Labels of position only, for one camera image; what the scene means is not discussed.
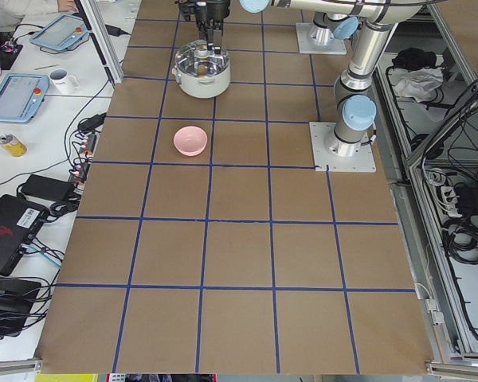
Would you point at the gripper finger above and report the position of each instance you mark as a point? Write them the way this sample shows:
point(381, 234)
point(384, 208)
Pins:
point(203, 33)
point(217, 40)

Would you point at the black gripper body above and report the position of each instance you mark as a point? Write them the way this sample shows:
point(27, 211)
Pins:
point(212, 9)

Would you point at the glass pot lid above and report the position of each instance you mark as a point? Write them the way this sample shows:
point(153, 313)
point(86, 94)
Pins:
point(195, 53)

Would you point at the brown egg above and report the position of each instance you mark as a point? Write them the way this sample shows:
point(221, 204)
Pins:
point(202, 70)

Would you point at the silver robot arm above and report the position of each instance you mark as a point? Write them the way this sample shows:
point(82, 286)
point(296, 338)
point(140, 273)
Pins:
point(355, 109)
point(342, 26)

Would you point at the pale green cooking pot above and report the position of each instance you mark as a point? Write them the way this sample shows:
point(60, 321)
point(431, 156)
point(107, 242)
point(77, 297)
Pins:
point(202, 88)

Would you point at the black power adapter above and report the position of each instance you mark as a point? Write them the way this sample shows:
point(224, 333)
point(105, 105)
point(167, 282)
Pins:
point(115, 31)

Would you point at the pink plastic bowl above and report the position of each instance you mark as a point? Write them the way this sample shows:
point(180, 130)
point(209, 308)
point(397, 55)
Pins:
point(190, 140)

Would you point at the far blue teach pendant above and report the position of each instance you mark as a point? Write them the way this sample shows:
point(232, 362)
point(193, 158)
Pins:
point(64, 33)

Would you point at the blue teach pendant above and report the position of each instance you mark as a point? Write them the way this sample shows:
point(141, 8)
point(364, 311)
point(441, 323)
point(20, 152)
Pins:
point(21, 96)
point(64, 33)

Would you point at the white mug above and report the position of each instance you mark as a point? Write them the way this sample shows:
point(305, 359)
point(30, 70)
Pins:
point(64, 82)

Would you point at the near blue teach pendant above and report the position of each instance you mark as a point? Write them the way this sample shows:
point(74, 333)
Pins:
point(21, 96)

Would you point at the black cloth pile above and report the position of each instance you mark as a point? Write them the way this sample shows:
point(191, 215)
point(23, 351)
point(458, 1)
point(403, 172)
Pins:
point(413, 59)

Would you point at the white cloth pile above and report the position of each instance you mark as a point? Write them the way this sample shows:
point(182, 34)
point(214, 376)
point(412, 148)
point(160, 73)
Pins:
point(420, 85)

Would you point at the yellow drink can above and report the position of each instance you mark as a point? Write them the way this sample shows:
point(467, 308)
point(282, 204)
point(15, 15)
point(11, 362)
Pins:
point(13, 145)

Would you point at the black power brick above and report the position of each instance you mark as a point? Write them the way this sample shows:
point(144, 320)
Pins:
point(45, 188)

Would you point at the black mini computer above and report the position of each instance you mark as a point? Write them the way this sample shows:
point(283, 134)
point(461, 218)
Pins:
point(20, 221)

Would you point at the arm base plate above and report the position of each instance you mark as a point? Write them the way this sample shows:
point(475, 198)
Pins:
point(332, 155)
point(318, 40)

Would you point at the aluminium frame post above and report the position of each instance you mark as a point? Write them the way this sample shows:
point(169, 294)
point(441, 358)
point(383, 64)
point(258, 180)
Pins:
point(94, 23)

